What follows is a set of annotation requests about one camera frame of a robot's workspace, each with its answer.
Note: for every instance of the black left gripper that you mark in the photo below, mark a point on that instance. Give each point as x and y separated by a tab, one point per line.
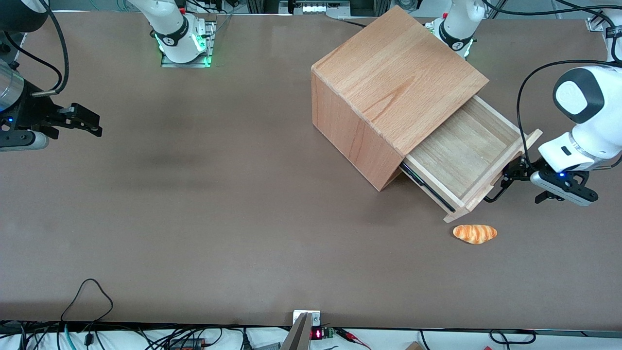
518	171

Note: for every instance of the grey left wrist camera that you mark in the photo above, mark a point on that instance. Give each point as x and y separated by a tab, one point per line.
563	187

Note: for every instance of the lit device behind table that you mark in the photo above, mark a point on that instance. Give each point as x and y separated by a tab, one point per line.
316	7

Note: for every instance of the light wooden drawer cabinet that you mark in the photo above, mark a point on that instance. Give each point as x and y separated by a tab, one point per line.
398	73

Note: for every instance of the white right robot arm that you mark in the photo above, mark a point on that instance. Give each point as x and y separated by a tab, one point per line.
170	24

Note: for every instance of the red and black clip leads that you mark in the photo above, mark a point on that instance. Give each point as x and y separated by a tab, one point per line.
347	334

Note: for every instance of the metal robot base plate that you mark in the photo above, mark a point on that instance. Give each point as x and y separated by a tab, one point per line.
184	64

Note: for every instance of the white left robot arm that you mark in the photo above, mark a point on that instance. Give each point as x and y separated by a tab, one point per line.
583	97

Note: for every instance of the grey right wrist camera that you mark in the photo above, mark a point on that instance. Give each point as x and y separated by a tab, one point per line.
24	141

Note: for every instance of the orange striped bread roll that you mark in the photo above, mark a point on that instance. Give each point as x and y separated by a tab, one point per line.
475	234

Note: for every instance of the small red digit display module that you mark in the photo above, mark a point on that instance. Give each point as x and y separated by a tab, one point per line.
317	334

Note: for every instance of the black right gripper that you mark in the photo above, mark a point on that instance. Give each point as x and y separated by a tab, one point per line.
35	110

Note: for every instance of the grey metal camera bracket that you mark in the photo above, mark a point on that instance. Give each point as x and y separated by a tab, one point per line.
301	335

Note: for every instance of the aluminium corner bracket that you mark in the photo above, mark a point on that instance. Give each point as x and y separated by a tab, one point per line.
595	24

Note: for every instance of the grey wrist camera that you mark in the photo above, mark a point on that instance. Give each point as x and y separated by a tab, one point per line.
563	187
24	141

